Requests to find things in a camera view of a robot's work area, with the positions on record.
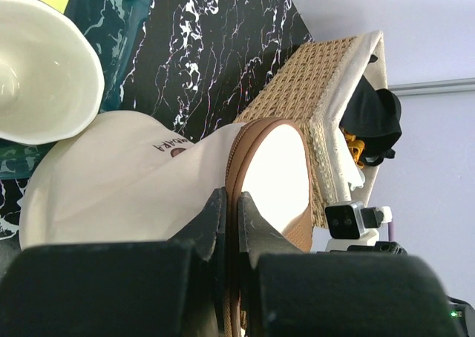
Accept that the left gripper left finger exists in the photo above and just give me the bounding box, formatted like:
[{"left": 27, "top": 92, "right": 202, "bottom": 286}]
[{"left": 1, "top": 189, "right": 227, "bottom": 336}]

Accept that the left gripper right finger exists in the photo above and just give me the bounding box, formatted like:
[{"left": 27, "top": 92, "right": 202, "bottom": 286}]
[{"left": 236, "top": 191, "right": 465, "bottom": 337}]

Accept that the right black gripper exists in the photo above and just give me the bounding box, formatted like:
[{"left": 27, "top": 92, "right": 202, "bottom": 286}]
[{"left": 374, "top": 240, "right": 471, "bottom": 337}]

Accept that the cream round laundry bag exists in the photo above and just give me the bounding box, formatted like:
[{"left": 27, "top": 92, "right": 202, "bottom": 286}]
[{"left": 19, "top": 111, "right": 312, "bottom": 336}]

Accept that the mustard yellow garment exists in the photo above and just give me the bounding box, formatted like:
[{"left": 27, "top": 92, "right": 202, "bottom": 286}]
[{"left": 340, "top": 127, "right": 365, "bottom": 169}]

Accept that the black garment in basket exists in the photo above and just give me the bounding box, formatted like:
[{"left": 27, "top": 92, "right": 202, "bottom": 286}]
[{"left": 339, "top": 76, "right": 402, "bottom": 167}]

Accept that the wicker basket with liner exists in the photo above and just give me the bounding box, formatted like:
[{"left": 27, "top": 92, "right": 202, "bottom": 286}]
[{"left": 236, "top": 30, "right": 387, "bottom": 228}]

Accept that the cream ceramic cup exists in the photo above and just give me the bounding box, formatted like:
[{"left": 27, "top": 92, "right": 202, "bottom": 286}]
[{"left": 1, "top": 0, "right": 105, "bottom": 145}]

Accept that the teal plastic tub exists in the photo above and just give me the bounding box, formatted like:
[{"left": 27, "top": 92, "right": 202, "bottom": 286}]
[{"left": 1, "top": 0, "right": 152, "bottom": 180}]

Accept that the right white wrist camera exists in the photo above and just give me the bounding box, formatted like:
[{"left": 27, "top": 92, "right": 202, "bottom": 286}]
[{"left": 324, "top": 201, "right": 393, "bottom": 252}]

